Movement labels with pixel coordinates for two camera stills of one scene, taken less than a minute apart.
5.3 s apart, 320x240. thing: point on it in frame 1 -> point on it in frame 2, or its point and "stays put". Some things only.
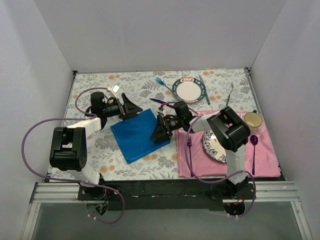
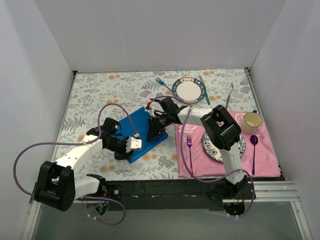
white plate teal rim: (188, 89) stays put
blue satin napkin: (133, 135) stays put
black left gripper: (123, 108) -> (124, 150)
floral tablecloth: (204, 90) stays put
